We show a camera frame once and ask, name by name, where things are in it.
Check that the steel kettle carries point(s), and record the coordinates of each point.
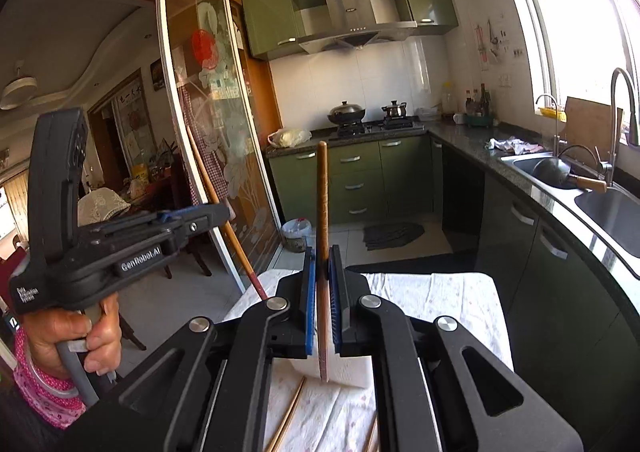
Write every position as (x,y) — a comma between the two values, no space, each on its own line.
(395,109)

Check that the clear plastic container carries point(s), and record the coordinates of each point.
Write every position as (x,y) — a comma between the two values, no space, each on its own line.
(426,113)

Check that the sliding glass door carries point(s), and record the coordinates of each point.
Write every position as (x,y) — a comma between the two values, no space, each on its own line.
(215,132)

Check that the brown wooden chopstick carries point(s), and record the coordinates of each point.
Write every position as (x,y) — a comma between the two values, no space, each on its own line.
(323,192)
(285,414)
(370,437)
(289,424)

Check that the small steel faucet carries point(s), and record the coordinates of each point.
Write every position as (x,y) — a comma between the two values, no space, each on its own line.
(552,112)

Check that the white floral tablecloth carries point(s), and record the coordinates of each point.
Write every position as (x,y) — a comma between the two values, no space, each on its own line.
(440,307)

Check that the yellow plastic basket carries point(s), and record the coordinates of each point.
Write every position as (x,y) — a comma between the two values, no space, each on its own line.
(550,113)

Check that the hanging wall utensils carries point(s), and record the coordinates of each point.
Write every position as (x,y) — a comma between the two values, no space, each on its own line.
(487,44)

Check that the dark floor mat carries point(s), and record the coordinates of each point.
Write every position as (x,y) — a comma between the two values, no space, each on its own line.
(392,236)

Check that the black wok with lid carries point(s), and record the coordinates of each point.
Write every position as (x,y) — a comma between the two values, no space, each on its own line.
(346,113)

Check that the white lace cover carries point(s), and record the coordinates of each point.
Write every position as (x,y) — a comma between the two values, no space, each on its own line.
(102,204)

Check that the dark wall picture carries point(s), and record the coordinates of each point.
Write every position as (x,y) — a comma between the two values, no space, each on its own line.
(157,74)

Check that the small trash bin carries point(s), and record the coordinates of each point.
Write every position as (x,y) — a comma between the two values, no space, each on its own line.
(297,234)

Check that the dark stone countertop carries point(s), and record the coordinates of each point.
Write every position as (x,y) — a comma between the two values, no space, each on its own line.
(465,142)

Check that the green lower cabinets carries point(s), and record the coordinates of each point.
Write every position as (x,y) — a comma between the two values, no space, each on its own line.
(350,182)

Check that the steel sink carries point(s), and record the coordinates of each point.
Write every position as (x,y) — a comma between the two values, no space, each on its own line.
(610,212)

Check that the round ceiling lamp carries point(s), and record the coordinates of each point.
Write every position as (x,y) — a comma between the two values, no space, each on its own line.
(17,87)

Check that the black gas stove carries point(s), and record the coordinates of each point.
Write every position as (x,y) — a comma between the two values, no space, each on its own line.
(375,124)

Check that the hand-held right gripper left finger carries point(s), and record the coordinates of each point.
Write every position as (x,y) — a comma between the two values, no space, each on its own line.
(310,302)

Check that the person's left forearm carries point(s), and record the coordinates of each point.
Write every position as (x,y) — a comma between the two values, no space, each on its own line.
(45,397)

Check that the steel range hood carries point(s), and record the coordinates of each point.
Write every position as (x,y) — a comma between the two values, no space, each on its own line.
(350,17)

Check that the white plastic bag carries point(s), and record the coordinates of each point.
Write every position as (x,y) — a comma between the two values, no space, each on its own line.
(289,137)

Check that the green cabinets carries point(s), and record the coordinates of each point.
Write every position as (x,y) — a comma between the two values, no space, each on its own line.
(270,17)
(350,182)

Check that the large oil jug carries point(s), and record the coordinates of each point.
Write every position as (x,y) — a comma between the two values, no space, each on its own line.
(447,97)

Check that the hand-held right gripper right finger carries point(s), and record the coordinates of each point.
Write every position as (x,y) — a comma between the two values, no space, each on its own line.
(336,304)

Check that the person's left hand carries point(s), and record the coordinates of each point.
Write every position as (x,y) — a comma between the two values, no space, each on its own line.
(60,332)

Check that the wall scroll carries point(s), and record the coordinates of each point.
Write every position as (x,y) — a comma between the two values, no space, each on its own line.
(132,117)

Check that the kitchen window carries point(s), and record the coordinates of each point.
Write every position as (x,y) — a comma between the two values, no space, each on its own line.
(575,7)

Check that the wooden cutting board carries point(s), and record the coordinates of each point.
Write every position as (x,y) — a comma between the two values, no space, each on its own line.
(592,124)

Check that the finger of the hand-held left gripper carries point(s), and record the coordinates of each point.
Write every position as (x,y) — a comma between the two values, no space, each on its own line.
(210,221)
(125,226)

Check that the crumpled rag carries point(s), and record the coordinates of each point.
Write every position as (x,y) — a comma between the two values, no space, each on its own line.
(512,146)

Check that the group of condiment bottles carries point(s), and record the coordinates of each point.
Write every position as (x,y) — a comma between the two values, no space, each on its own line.
(480,107)

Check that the white mug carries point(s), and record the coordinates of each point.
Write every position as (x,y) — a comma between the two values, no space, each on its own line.
(458,118)

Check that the green upper cabinets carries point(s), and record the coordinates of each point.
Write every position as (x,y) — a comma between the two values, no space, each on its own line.
(270,17)

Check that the tall steel faucet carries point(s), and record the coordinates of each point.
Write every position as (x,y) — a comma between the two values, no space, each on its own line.
(620,97)

